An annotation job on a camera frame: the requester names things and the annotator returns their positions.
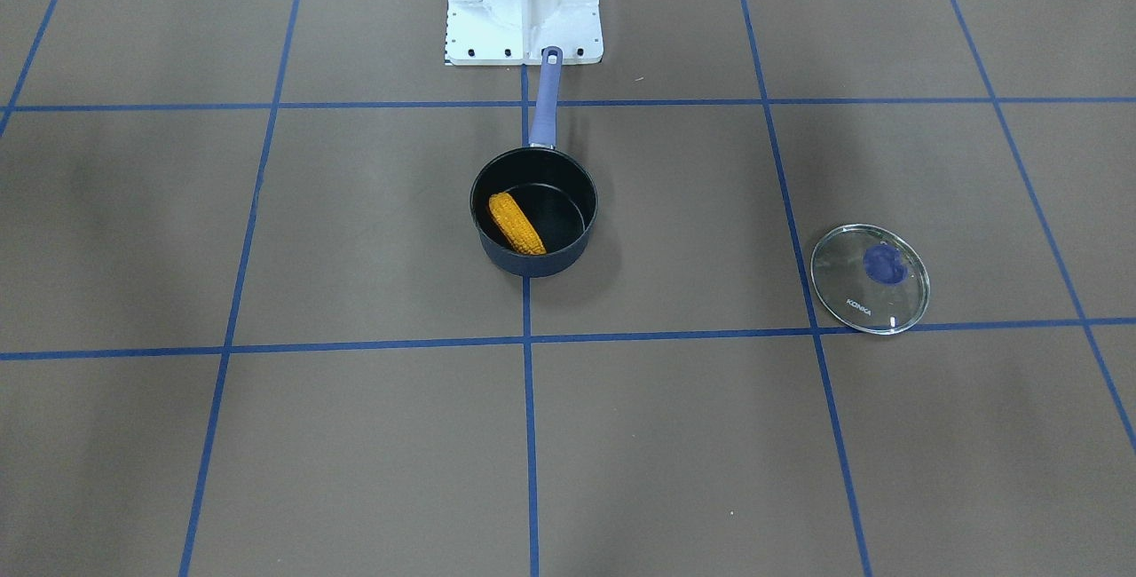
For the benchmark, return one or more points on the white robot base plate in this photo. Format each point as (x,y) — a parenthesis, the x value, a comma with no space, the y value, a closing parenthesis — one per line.
(515,32)

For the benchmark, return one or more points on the glass lid purple knob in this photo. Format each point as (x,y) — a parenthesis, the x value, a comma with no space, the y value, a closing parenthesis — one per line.
(870,279)

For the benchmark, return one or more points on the dark blue saucepan purple handle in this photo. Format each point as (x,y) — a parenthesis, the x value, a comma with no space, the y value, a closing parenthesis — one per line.
(554,190)

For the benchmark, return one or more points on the yellow plastic corn cob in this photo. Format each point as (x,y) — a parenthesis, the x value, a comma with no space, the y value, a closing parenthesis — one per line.
(515,227)

